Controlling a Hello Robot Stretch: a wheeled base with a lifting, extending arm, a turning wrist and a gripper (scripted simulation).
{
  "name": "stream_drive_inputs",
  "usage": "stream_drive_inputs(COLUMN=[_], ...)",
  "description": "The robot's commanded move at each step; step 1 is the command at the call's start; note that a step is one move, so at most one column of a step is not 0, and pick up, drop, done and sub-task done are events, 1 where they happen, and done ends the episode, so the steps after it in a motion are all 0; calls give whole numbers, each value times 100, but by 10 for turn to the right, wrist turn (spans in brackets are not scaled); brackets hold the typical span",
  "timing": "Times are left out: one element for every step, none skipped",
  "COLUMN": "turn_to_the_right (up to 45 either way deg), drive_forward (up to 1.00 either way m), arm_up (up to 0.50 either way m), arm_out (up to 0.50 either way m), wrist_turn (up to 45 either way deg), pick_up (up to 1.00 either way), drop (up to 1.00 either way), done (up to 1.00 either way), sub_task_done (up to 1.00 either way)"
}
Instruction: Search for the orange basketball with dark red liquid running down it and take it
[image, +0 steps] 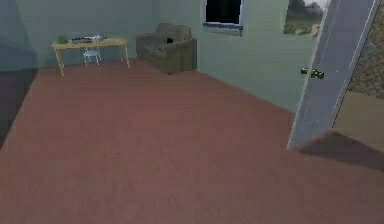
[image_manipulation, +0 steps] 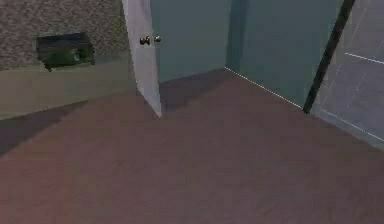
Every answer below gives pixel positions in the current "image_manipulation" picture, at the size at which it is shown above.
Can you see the pale grey room door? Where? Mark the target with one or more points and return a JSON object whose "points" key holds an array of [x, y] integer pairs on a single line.
{"points": [[143, 66]]}

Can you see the yellow-green door knob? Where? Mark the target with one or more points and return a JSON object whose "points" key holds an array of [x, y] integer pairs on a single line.
{"points": [[157, 38]]}

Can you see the dark green cabinet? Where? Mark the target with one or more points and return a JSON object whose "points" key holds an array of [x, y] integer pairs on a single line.
{"points": [[65, 50]]}

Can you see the grey glass door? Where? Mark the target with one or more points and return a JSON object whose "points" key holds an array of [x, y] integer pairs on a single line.
{"points": [[353, 66]]}

